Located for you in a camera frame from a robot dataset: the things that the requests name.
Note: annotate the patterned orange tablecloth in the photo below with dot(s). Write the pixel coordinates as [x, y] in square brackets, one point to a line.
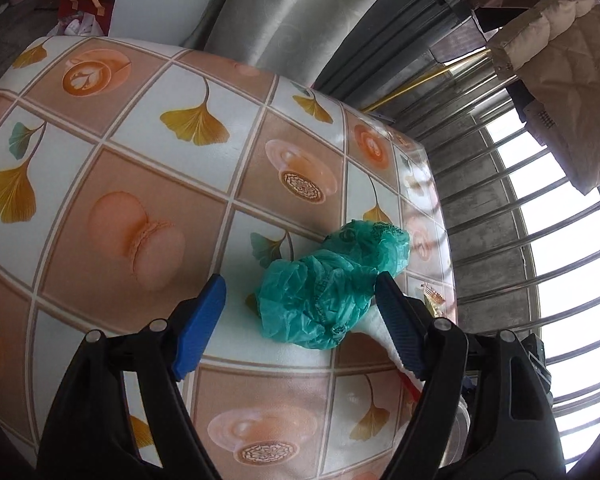
[130, 172]

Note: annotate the dark corrugated panel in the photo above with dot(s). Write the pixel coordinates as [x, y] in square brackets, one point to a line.
[391, 35]

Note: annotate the clear plastic cup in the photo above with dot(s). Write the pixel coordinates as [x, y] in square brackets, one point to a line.
[458, 436]

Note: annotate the beige quilted jacket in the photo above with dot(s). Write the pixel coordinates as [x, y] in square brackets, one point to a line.
[551, 49]

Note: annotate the metal balcony railing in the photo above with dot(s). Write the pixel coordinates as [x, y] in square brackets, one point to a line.
[525, 244]

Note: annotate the red gift bag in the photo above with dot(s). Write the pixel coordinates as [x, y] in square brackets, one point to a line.
[100, 10]

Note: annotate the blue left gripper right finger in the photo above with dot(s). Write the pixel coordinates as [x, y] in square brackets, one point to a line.
[405, 330]

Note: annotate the crumpled green plastic bag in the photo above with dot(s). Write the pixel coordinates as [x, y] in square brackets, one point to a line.
[314, 301]

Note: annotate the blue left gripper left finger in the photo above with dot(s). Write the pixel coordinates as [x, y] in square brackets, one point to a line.
[192, 324]

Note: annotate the yellow broom handle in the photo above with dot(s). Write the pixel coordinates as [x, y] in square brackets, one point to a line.
[419, 81]

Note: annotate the grey curtain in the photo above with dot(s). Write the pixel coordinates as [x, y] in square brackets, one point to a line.
[290, 38]

